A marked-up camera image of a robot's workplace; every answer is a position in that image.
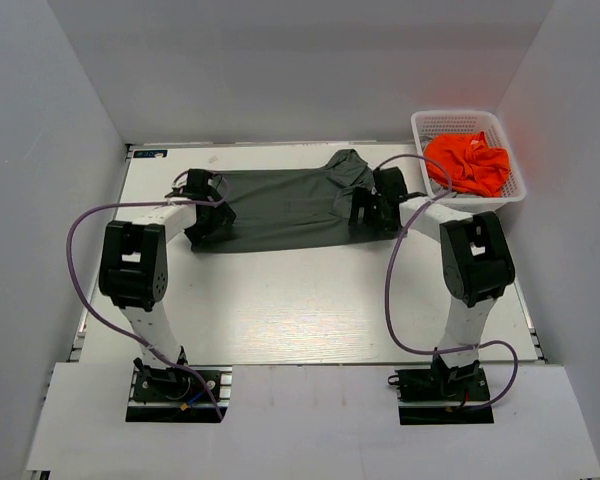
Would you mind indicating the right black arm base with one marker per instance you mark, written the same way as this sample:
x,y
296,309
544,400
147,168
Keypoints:
x,y
424,400

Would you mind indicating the orange t-shirt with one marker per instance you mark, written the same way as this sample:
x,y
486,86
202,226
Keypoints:
x,y
468,164

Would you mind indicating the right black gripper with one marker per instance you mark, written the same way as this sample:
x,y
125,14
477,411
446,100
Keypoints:
x,y
364,198

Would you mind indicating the white perforated plastic basket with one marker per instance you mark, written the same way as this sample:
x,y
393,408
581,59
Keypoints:
x,y
429,124

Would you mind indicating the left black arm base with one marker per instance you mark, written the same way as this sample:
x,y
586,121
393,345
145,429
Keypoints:
x,y
172,396

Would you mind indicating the light grey garment in basket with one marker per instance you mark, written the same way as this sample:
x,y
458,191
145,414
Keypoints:
x,y
438,189

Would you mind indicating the blue label sticker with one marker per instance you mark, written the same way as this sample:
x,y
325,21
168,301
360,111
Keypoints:
x,y
156,153

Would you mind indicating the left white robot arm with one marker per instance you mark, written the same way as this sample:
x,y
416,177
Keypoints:
x,y
134,266

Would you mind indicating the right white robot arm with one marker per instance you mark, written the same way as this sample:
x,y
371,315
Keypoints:
x,y
477,266

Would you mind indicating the dark grey t-shirt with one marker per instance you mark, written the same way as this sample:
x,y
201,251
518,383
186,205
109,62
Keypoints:
x,y
291,209

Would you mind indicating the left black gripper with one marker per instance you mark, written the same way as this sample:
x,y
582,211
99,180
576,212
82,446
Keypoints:
x,y
222,216

